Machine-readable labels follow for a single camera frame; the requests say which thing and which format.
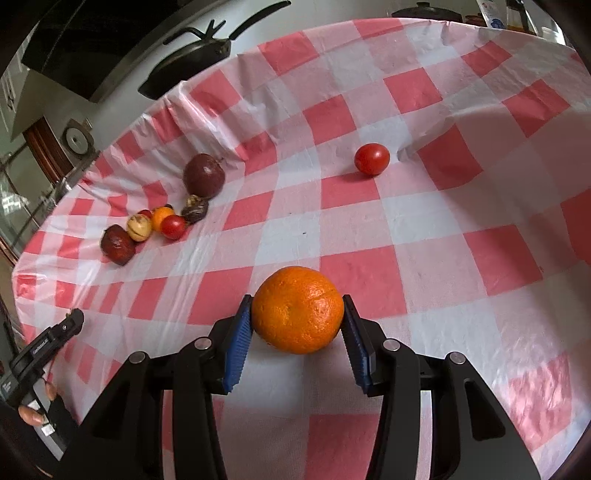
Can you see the black frying pan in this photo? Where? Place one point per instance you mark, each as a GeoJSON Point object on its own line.
{"type": "Point", "coordinates": [189, 64]}

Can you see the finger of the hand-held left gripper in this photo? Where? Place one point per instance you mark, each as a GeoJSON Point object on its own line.
{"type": "Point", "coordinates": [67, 325]}

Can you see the red white checkered tablecloth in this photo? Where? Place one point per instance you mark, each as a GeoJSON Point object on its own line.
{"type": "Point", "coordinates": [415, 230]}

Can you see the glass window with railing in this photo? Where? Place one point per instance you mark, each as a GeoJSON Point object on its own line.
{"type": "Point", "coordinates": [16, 207]}

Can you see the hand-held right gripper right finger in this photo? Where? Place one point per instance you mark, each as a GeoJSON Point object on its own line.
{"type": "Point", "coordinates": [355, 344]}

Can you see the small orange kumquat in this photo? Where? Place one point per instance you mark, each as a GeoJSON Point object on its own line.
{"type": "Point", "coordinates": [160, 218]}

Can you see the black range hood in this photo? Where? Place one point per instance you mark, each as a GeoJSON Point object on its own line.
{"type": "Point", "coordinates": [83, 46]}

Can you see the small dark water chestnut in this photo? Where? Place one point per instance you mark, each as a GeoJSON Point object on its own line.
{"type": "Point", "coordinates": [195, 210]}

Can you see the brown wooden door frame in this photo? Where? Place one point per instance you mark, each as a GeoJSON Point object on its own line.
{"type": "Point", "coordinates": [46, 147]}

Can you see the tiny red fruit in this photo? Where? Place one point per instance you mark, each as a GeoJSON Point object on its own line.
{"type": "Point", "coordinates": [145, 213]}

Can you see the yellow striped round fruit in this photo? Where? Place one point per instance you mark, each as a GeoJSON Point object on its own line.
{"type": "Point", "coordinates": [139, 227]}

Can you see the large orange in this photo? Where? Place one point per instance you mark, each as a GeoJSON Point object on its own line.
{"type": "Point", "coordinates": [298, 309]}

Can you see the person's left hand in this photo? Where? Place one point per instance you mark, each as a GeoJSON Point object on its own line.
{"type": "Point", "coordinates": [32, 414]}

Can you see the dark red apple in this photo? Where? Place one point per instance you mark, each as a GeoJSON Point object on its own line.
{"type": "Point", "coordinates": [204, 175]}

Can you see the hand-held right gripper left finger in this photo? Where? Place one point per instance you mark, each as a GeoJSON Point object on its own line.
{"type": "Point", "coordinates": [238, 344]}

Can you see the dark cooking pot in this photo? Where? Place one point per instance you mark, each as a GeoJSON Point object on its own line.
{"type": "Point", "coordinates": [427, 11]}

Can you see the red cherry tomato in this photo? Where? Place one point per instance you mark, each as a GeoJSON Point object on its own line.
{"type": "Point", "coordinates": [173, 226]}

